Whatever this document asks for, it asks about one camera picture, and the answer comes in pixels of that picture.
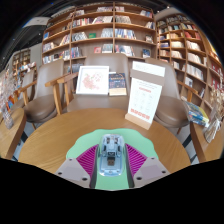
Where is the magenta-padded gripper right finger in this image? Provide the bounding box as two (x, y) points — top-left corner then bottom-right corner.
(124, 143), (171, 189)

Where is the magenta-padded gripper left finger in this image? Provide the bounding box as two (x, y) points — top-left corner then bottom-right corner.
(54, 143), (100, 190)

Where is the translucent light blue computer mouse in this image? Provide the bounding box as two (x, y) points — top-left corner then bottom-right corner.
(97, 133), (128, 177)

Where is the green smiley-face mouse pad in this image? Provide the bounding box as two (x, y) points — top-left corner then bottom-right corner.
(65, 128), (160, 192)

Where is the white sign on wooden base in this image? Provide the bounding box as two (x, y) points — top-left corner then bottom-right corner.
(124, 60), (166, 131)

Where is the brown padded wooden armchair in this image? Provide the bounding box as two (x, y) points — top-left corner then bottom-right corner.
(144, 58), (198, 130)
(45, 53), (135, 114)
(14, 59), (73, 130)

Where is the stack of colourful books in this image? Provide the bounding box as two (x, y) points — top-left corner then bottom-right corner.
(181, 96), (210, 128)

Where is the dark blue book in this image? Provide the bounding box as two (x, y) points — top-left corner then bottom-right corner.
(108, 72), (128, 97)

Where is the white framed floral picture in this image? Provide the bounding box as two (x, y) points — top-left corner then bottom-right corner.
(75, 65), (110, 96)

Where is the clear glass vase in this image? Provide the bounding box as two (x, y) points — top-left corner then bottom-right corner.
(203, 115), (223, 144)

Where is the ribbed glass vase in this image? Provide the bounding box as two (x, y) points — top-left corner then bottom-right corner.
(0, 99), (15, 130)

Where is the pale dried flower bunch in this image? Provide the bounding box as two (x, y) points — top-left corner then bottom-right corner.
(209, 84), (224, 122)

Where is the pink dried flower bunch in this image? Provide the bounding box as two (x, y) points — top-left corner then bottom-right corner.
(0, 68), (18, 108)

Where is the small distant wooden bookshelf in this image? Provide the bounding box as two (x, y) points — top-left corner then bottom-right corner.
(11, 49), (32, 78)

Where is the curved wooden bookshelf unit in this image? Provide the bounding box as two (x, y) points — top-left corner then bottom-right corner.
(155, 13), (224, 113)

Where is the wide wooden bookshelf unit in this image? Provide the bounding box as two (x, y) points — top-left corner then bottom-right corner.
(40, 2), (158, 75)

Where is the white hanging ceiling sign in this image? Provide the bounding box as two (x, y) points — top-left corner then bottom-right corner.
(22, 16), (51, 28)

